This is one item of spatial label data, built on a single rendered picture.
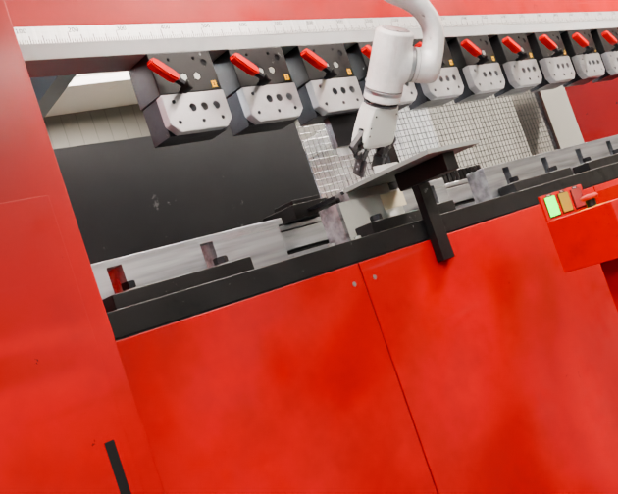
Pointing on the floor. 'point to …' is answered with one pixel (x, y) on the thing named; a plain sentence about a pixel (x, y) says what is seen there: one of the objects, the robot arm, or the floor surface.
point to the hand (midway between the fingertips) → (369, 166)
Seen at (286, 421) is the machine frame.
